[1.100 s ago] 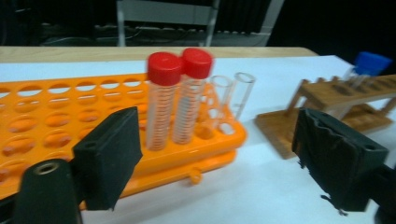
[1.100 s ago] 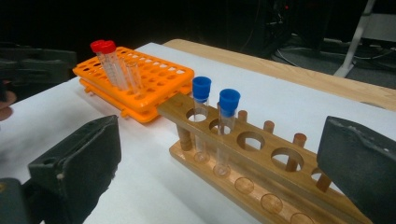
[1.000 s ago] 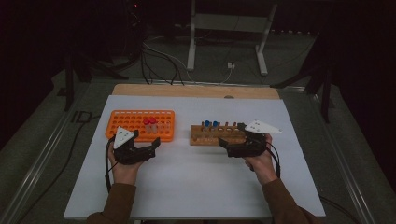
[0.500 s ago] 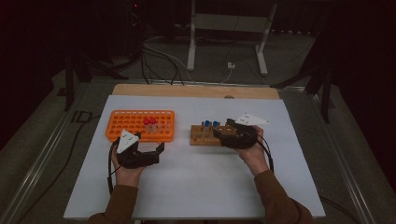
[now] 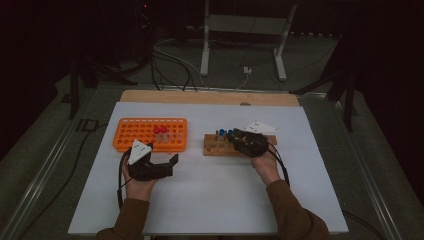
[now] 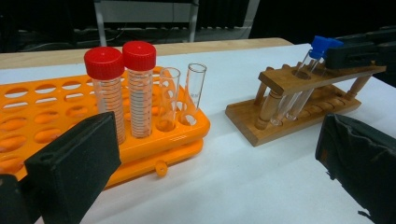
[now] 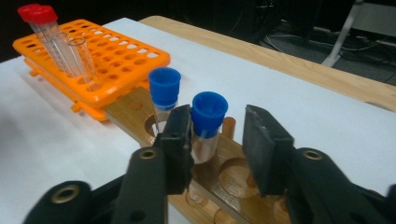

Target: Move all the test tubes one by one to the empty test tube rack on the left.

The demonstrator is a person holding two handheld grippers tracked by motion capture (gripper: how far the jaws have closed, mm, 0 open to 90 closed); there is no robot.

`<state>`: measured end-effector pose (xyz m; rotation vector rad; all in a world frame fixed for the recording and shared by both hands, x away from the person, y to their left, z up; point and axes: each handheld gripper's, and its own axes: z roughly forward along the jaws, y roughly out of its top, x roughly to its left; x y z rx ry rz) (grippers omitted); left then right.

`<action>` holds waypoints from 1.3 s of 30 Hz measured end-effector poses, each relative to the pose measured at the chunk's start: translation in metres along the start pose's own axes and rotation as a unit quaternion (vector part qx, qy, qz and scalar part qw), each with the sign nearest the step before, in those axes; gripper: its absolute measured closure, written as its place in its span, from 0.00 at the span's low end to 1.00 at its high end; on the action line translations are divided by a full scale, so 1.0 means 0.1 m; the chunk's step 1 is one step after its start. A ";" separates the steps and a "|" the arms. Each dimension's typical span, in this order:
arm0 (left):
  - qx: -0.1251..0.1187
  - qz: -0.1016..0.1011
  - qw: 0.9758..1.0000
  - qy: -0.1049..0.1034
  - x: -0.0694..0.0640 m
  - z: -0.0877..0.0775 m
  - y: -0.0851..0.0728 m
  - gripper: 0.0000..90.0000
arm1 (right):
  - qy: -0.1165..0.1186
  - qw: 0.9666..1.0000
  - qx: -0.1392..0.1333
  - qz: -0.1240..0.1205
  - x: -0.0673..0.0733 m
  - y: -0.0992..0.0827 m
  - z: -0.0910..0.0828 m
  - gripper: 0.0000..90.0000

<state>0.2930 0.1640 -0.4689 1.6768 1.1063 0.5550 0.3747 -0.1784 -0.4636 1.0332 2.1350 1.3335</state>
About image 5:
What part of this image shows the person's right hand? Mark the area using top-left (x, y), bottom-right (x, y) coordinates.
top-left (250, 149), bottom-right (283, 187)

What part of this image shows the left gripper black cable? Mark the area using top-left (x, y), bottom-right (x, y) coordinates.
top-left (116, 149), bottom-right (134, 209)

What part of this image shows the orange plastic tube rack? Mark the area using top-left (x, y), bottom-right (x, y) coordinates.
top-left (112, 117), bottom-right (188, 154)

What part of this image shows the wooden test tube rack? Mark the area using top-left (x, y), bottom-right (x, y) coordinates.
top-left (203, 133), bottom-right (278, 158)

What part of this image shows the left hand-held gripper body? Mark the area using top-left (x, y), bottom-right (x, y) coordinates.
top-left (127, 138), bottom-right (175, 182)

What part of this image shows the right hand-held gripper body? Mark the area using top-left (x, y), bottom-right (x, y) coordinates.
top-left (235, 120), bottom-right (280, 159)

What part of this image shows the dark equipment rack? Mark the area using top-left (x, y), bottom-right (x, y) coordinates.
top-left (133, 0), bottom-right (158, 64)

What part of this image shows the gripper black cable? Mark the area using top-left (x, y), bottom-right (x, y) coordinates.
top-left (268, 148), bottom-right (291, 188)
top-left (116, 149), bottom-right (134, 209)

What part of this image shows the grey floor cable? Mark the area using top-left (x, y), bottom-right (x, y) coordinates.
top-left (152, 44), bottom-right (209, 89)

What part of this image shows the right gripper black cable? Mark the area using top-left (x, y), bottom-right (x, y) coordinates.
top-left (268, 148), bottom-right (291, 188)

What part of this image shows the short black floor cable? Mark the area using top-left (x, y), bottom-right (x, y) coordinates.
top-left (341, 209), bottom-right (384, 239)

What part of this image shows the white plug cable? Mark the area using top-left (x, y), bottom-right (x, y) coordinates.
top-left (233, 72), bottom-right (250, 91)

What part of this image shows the person's left hand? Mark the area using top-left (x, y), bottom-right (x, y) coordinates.
top-left (120, 156), bottom-right (158, 202)

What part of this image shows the metal floor rail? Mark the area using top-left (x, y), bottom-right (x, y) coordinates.
top-left (328, 96), bottom-right (404, 240)
top-left (0, 89), bottom-right (98, 240)

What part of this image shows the grey metal stand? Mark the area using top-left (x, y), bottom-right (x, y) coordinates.
top-left (199, 0), bottom-right (299, 82)

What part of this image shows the long black floor cable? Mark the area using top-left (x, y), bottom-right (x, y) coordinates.
top-left (16, 123), bottom-right (109, 240)

